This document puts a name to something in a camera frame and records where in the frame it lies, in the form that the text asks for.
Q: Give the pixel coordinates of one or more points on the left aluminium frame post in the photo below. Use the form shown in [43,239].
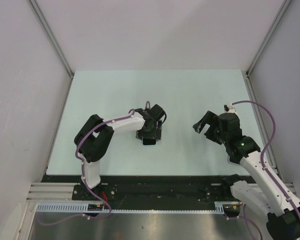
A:
[38,13]

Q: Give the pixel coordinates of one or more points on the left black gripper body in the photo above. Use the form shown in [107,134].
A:
[152,133]

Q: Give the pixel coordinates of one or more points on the phone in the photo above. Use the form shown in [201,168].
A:
[149,141]

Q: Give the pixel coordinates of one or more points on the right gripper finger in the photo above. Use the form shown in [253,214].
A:
[208,119]
[212,134]

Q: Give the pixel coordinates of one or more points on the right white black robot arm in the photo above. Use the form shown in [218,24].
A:
[275,202]

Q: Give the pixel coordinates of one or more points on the white slotted cable duct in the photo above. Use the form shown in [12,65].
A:
[95,208]

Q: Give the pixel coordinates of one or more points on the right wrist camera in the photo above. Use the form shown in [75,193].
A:
[229,108]

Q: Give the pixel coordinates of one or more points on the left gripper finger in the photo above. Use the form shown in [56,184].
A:
[140,134]
[158,131]

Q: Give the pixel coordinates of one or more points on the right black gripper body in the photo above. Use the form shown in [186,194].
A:
[224,136]

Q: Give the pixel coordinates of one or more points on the aluminium frame post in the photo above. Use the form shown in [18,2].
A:
[269,35]
[38,13]

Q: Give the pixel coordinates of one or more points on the right aluminium frame post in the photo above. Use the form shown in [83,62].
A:
[269,35]

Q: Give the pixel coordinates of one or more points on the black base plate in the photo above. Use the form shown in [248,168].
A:
[164,192]

